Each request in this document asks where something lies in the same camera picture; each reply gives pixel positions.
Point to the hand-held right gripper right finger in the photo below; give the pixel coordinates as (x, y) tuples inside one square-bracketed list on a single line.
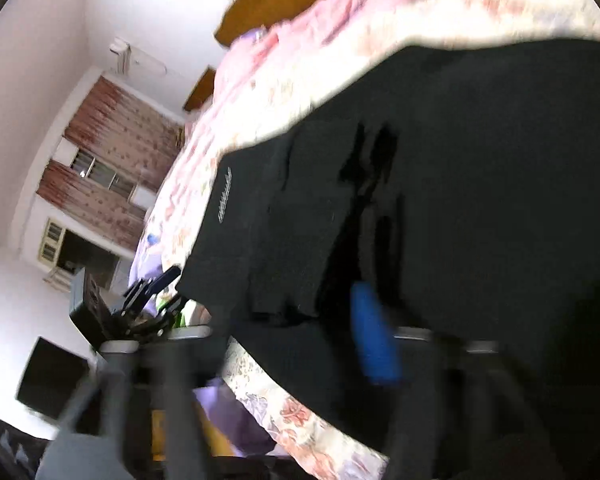
[(375, 335)]

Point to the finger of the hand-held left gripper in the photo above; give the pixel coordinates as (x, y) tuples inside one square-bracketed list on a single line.
[(162, 280), (160, 315)]

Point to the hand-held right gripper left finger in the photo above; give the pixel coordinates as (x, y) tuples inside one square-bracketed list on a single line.
[(177, 390)]

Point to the black pants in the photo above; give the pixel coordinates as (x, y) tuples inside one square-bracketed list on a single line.
[(480, 185)]

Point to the green cloth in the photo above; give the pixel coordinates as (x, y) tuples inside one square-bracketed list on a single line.
[(185, 312)]

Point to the purple cloth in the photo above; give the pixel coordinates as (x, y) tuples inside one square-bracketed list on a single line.
[(235, 415)]

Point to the black television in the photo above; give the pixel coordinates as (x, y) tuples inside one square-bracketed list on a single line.
[(52, 377)]

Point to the window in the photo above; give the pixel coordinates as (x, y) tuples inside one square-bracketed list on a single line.
[(102, 172)]

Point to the red patterned curtain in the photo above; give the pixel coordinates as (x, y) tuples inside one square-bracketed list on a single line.
[(125, 125)]

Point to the small wooden nightstand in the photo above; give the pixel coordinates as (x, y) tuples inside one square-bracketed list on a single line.
[(200, 89)]

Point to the floral bed sheet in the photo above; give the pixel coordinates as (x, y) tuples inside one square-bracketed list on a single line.
[(260, 110)]

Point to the white air conditioner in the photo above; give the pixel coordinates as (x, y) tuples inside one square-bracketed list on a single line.
[(135, 57)]

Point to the pink quilt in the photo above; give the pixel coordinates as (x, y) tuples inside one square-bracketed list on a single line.
[(340, 10)]

